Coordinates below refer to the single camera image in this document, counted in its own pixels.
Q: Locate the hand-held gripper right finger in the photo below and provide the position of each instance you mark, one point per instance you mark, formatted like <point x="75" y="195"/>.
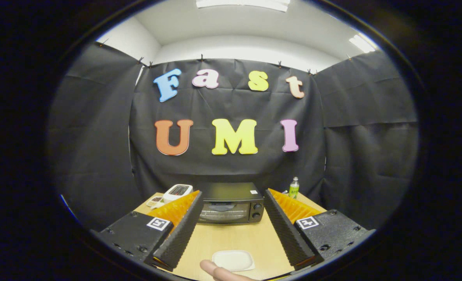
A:
<point x="285" y="234"/>

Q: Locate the white plate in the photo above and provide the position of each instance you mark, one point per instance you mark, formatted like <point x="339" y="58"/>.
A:
<point x="234" y="259"/>

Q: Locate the black toaster oven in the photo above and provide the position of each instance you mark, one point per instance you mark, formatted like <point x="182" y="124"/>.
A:
<point x="230" y="193"/>

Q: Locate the small ceiling light panel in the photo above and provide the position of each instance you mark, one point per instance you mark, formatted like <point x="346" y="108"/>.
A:
<point x="362" y="43"/>

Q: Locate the white toaster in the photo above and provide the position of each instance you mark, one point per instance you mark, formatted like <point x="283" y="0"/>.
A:
<point x="178" y="191"/>

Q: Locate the long ceiling light panel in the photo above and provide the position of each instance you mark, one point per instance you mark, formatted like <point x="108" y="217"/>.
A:
<point x="242" y="4"/>

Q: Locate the green label bottle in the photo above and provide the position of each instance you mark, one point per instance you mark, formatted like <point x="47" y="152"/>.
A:
<point x="294" y="189"/>

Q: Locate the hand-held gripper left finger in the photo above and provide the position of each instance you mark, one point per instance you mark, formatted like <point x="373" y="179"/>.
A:
<point x="182" y="234"/>

